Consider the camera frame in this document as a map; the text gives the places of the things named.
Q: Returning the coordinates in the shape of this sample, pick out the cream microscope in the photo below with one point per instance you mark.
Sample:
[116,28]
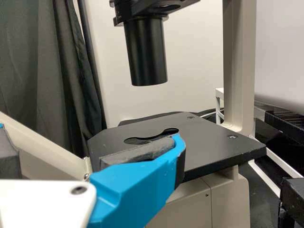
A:
[213,142]

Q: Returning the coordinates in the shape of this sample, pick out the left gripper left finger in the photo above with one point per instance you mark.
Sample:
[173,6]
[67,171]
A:
[8,161]

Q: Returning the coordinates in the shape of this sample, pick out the black platform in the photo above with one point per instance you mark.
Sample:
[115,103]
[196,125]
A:
[287,123]
[294,202]

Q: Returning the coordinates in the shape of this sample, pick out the white box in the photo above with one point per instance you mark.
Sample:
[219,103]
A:
[280,71]

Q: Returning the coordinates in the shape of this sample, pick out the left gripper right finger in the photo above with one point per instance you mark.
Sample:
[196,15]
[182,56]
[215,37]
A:
[137,185]

